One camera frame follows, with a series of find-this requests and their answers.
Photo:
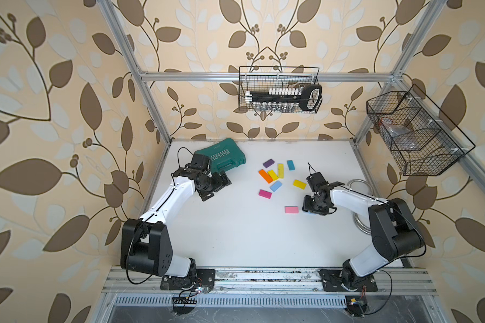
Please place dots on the magenta block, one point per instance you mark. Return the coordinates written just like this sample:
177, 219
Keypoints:
265, 194

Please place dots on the plastic bag in basket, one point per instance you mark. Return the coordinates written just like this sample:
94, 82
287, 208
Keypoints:
399, 137

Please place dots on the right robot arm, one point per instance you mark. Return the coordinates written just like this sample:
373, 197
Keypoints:
393, 229

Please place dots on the long yellow-green block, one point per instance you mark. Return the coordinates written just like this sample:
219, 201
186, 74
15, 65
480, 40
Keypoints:
281, 170

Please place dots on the purple block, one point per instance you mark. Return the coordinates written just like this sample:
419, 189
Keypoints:
268, 163

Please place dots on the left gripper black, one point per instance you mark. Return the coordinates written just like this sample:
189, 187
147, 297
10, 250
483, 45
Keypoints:
217, 184

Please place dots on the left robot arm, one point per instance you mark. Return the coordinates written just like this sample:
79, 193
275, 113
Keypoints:
146, 243

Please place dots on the back wire basket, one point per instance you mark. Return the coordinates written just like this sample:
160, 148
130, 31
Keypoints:
261, 78

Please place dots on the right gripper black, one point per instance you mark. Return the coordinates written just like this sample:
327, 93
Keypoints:
306, 206

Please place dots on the yellow block beside orange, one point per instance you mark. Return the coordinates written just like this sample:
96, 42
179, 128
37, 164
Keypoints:
273, 175

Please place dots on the wire basket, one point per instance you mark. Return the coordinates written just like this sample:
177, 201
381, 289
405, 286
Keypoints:
261, 78
441, 141

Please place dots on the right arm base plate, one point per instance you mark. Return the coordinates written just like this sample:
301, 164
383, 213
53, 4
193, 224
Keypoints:
345, 280

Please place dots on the right wire basket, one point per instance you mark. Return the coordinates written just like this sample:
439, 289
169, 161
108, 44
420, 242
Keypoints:
441, 141

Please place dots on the pink block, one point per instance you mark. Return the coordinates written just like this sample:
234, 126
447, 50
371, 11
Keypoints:
291, 210

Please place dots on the teal block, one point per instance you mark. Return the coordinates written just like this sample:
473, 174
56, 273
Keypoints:
291, 165

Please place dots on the green plastic tool case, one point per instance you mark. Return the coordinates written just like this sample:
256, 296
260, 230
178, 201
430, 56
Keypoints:
223, 156

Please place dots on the black tool in basket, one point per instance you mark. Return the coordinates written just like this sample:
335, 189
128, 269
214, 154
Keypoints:
302, 99

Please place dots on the light blue block upper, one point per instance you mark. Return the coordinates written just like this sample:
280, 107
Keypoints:
275, 186

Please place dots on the orange long block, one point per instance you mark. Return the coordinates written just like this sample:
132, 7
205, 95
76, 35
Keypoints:
265, 176

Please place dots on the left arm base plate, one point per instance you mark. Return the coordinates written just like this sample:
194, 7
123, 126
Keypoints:
201, 280

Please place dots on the yellow block right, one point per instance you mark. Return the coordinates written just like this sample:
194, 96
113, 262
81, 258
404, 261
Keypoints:
299, 184

